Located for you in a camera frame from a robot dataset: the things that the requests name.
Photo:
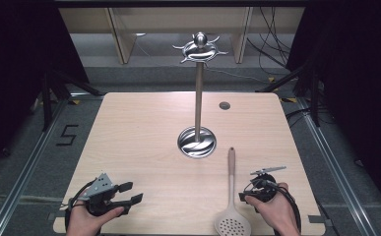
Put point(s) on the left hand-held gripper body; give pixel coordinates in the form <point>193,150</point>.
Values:
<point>94,190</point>

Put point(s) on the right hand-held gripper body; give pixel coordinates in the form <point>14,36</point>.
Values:
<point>264,188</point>

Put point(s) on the beige slotted spoon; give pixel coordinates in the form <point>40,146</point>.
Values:
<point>231,183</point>

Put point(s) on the steel utensil rack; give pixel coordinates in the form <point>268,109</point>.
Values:
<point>198,98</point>

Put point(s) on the person's right hand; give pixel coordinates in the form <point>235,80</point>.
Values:
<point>278,213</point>

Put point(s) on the person's left hand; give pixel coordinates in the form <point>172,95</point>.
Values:
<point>83,223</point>

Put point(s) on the grey round table grommet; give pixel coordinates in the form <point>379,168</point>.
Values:
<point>224,105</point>

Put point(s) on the black stand legs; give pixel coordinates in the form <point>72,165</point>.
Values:
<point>314,95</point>
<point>48,98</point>

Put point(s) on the light wooden shelf unit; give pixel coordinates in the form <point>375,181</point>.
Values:
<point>178,19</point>

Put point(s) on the metal floor rail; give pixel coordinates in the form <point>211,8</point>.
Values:
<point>332,164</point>
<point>27,170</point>

